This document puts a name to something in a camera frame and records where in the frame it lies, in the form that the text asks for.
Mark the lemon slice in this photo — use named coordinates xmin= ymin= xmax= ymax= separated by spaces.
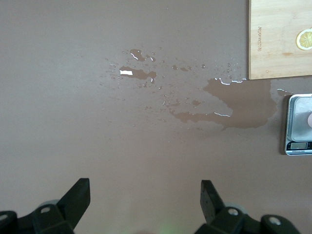
xmin=295 ymin=28 xmax=312 ymax=51

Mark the brown table cover sheet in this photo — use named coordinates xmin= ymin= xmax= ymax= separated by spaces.
xmin=0 ymin=0 xmax=312 ymax=234

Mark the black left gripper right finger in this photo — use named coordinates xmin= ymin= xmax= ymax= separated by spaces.
xmin=195 ymin=179 xmax=312 ymax=234

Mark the wooden cutting board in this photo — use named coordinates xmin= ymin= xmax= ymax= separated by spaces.
xmin=248 ymin=0 xmax=312 ymax=81

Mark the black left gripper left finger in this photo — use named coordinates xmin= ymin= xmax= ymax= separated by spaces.
xmin=0 ymin=177 xmax=91 ymax=234

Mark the silver digital kitchen scale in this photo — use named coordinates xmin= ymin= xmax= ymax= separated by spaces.
xmin=284 ymin=93 xmax=312 ymax=156

